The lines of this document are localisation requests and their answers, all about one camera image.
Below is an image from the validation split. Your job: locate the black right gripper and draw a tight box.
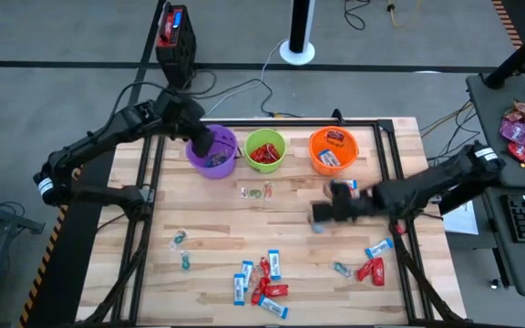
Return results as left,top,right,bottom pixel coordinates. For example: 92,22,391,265
310,181,380,225

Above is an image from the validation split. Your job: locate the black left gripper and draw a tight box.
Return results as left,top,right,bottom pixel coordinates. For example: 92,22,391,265
161,93,217,159

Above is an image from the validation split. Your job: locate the purple halloween bucket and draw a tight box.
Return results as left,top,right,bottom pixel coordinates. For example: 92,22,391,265
185,124,240,180

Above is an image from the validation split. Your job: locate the green halloween bucket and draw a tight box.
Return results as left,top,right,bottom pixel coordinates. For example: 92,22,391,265
243,128,287,175

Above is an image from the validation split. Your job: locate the orange halloween bucket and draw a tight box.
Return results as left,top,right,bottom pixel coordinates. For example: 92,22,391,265
307,126,361,177

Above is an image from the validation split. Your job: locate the pink candy bag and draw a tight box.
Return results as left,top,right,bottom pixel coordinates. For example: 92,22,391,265
499,118,525,146

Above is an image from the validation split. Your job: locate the black and red power box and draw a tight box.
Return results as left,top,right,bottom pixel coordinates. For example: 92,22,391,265
154,1,198,91

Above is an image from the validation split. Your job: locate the white black floor stand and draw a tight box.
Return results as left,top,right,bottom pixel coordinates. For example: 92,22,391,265
279,0,317,67

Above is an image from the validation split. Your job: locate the black diagonal stand leg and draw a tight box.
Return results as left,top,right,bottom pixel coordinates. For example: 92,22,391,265
483,17,525,91
437,179,487,215

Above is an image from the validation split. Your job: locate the white paper sheet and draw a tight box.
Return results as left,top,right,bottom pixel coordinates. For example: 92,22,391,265
441,200,480,236

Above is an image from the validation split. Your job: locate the grey side desk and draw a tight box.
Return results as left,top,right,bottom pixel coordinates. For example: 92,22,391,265
465,72,525,298

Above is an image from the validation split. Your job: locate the grey metal stand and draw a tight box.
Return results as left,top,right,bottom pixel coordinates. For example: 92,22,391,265
0,181,47,328

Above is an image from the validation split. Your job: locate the black floor cable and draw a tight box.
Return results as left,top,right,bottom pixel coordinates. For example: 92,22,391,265
343,0,373,32
182,77,293,118

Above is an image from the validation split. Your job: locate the white floor cable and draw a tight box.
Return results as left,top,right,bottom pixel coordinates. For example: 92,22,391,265
203,39,289,118

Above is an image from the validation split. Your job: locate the yellow floor cable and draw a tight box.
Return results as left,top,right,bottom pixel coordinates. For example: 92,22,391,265
386,0,424,29

